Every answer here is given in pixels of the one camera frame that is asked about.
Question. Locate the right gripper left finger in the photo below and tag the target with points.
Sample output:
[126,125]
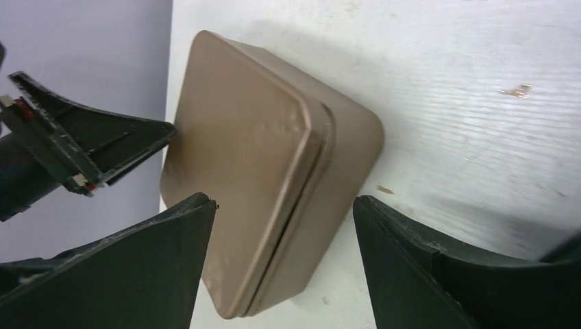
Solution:
[145,276]

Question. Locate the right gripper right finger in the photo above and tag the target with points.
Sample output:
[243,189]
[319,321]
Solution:
[418,277]

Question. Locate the gold chocolate box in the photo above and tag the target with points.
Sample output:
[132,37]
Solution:
[353,146]

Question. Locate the brown box lid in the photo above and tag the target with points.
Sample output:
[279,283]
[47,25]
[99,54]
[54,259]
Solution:
[249,140]

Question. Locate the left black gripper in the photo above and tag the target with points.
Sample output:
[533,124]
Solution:
[54,141]

